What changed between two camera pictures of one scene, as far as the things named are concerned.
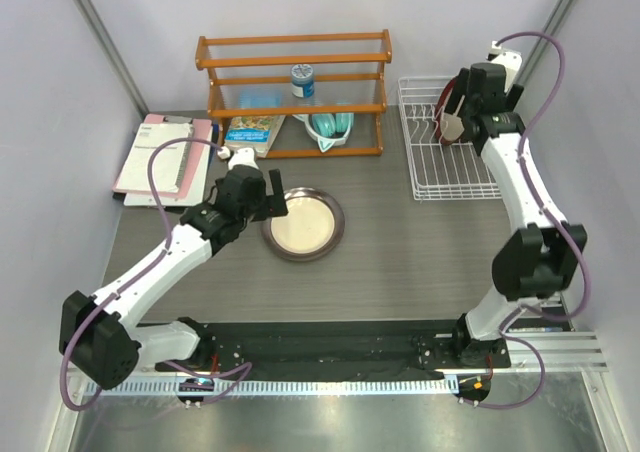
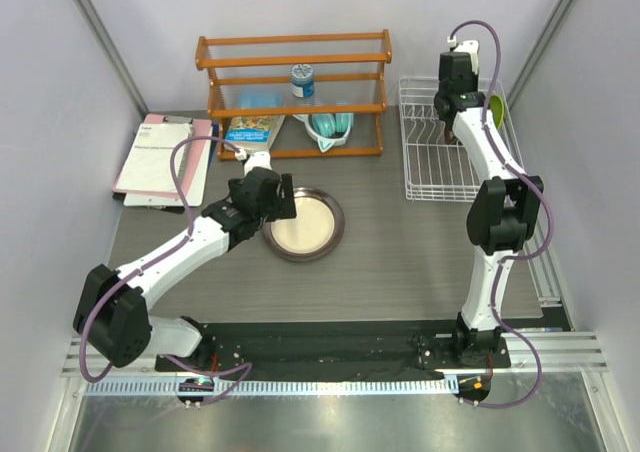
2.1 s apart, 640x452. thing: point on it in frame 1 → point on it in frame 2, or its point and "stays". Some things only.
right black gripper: x=459 y=91 → x=475 y=81
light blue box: x=260 y=98 stays
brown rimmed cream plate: x=311 y=231 stays
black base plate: x=327 y=346 stays
